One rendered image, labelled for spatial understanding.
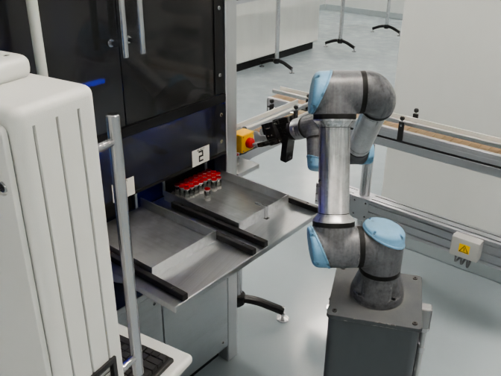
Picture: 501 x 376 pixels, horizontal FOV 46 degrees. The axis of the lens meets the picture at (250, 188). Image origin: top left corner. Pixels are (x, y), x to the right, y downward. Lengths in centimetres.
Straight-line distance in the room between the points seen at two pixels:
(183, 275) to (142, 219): 35
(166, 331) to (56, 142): 140
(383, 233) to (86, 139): 90
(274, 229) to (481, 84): 155
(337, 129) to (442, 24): 160
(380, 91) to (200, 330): 126
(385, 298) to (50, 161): 106
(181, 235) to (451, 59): 178
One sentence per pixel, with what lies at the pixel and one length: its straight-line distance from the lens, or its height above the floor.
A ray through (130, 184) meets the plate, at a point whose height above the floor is 103.
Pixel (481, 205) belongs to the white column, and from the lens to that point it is 328.
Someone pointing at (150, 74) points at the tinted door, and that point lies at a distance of 182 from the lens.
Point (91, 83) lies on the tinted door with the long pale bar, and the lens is 169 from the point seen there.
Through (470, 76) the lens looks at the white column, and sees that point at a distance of 310.
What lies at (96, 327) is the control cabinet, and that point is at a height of 110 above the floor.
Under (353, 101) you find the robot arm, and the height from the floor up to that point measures 134.
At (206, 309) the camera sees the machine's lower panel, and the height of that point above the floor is 36.
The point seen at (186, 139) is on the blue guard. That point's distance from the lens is 197.
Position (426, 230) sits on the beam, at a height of 49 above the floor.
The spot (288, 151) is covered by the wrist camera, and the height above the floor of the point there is 101.
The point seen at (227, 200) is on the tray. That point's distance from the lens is 204.
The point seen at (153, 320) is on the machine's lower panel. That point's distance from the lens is 218.
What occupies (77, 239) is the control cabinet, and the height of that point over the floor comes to 130.
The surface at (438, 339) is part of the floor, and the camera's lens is 294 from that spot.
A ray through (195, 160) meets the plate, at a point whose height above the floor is 101.
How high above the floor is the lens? 182
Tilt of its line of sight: 26 degrees down
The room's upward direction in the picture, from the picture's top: 1 degrees clockwise
